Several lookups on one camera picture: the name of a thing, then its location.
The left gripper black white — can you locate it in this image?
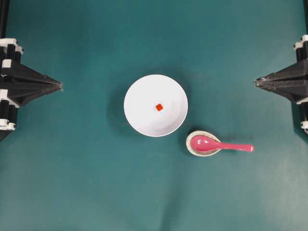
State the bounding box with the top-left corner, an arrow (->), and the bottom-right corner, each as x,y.
0,38 -> 62,130

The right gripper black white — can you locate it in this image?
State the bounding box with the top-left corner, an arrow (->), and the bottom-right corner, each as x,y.
255,34 -> 308,135

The pink ceramic spoon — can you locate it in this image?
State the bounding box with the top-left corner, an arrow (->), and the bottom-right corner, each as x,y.
190,135 -> 254,152

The small red block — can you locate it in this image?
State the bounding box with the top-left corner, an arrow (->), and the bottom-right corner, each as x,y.
155,103 -> 163,111

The speckled cream spoon rest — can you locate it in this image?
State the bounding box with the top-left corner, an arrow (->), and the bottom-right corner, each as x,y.
186,130 -> 220,157

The white round bowl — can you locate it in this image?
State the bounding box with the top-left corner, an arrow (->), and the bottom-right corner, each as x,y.
123,75 -> 189,137

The black left frame rail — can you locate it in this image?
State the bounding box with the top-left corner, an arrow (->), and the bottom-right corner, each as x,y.
0,0 -> 10,39

